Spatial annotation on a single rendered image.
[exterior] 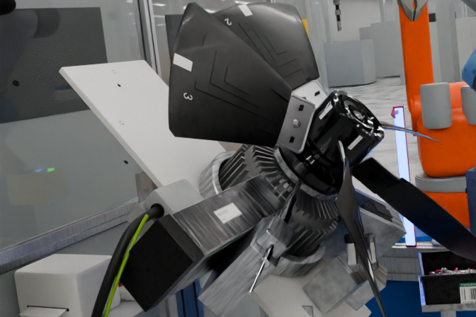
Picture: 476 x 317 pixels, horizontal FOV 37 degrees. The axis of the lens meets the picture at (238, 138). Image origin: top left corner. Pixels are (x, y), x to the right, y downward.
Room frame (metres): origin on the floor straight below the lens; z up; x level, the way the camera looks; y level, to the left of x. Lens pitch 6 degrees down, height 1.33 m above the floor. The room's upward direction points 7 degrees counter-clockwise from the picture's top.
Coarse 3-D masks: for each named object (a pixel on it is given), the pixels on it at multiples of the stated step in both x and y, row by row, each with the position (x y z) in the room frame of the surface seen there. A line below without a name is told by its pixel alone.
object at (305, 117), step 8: (296, 96) 1.18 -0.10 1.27; (296, 104) 1.18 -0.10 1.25; (304, 104) 1.19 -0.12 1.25; (312, 104) 1.20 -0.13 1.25; (288, 112) 1.17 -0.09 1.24; (296, 112) 1.18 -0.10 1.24; (304, 112) 1.19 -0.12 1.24; (312, 112) 1.20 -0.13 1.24; (288, 120) 1.17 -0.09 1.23; (304, 120) 1.19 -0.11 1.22; (288, 128) 1.17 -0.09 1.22; (296, 128) 1.18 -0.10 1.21; (304, 128) 1.19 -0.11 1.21; (280, 136) 1.16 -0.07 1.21; (288, 136) 1.17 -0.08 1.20; (296, 136) 1.18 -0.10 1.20; (304, 136) 1.19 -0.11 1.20; (280, 144) 1.16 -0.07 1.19; (288, 144) 1.17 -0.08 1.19; (296, 144) 1.18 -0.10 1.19; (304, 144) 1.19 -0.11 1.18; (296, 152) 1.18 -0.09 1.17
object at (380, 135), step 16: (336, 96) 1.20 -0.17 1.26; (352, 96) 1.25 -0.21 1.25; (320, 112) 1.20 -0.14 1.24; (336, 112) 1.17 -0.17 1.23; (352, 112) 1.21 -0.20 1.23; (368, 112) 1.25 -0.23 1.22; (320, 128) 1.18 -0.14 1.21; (336, 128) 1.17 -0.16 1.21; (352, 128) 1.16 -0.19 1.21; (368, 128) 1.19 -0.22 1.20; (320, 144) 1.18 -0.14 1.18; (368, 144) 1.17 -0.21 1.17; (288, 160) 1.20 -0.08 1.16; (304, 160) 1.20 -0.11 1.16; (320, 160) 1.20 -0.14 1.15; (352, 160) 1.19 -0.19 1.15; (304, 176) 1.19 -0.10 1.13; (320, 176) 1.19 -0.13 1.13; (336, 192) 1.22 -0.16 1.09
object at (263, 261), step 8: (296, 184) 1.18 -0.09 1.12; (296, 192) 1.15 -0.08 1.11; (288, 200) 1.11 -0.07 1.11; (296, 200) 1.12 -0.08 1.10; (288, 208) 1.09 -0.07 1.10; (280, 216) 1.05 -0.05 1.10; (288, 216) 1.06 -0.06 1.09; (288, 224) 1.05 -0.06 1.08; (264, 248) 0.97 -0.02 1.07; (272, 248) 0.97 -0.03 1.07; (264, 256) 0.94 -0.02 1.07; (264, 264) 0.94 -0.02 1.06; (256, 272) 0.91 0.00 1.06; (256, 280) 0.90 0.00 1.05
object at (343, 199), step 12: (348, 168) 1.05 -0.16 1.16; (348, 180) 1.00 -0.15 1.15; (348, 192) 0.96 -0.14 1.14; (336, 204) 0.89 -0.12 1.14; (348, 204) 0.93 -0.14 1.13; (348, 216) 0.91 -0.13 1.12; (360, 216) 0.99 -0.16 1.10; (348, 228) 0.89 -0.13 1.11; (360, 228) 0.95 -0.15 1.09; (360, 240) 0.92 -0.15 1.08; (360, 252) 0.90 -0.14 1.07; (372, 288) 1.00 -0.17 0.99; (384, 312) 0.95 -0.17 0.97
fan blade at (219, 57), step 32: (192, 32) 1.08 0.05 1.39; (224, 32) 1.12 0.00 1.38; (192, 64) 1.06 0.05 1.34; (224, 64) 1.10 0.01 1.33; (256, 64) 1.14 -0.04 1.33; (224, 96) 1.08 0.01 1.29; (256, 96) 1.12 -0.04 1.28; (288, 96) 1.16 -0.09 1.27; (192, 128) 1.03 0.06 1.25; (224, 128) 1.08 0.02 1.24; (256, 128) 1.12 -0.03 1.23
